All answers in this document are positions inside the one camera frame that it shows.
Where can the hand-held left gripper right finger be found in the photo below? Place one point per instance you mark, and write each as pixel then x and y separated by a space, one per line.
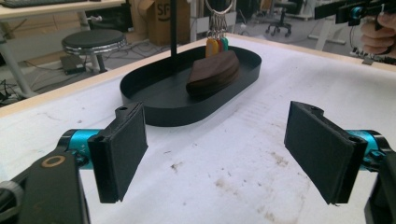
pixel 323 155

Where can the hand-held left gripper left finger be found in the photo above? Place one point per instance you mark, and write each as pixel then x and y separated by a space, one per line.
pixel 118 152

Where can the black oval tray stand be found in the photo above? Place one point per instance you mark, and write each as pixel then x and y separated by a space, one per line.
pixel 168 105

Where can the brown leather pouch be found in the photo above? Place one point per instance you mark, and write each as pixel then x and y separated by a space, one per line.
pixel 214 74

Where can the black office chair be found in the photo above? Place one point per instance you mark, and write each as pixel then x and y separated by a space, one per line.
pixel 281 17

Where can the grey tape strip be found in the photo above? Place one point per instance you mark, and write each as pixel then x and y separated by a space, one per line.
pixel 367 60

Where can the black flat floor box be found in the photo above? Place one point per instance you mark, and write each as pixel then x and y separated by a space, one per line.
pixel 73 63

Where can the black round stool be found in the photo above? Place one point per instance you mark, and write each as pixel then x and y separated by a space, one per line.
pixel 93 39

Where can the cardboard box with black logo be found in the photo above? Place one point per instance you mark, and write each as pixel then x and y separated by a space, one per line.
pixel 162 25

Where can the white desk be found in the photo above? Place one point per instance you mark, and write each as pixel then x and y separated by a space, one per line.
pixel 46 11

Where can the black keyboard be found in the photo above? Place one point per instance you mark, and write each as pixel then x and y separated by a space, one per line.
pixel 31 2

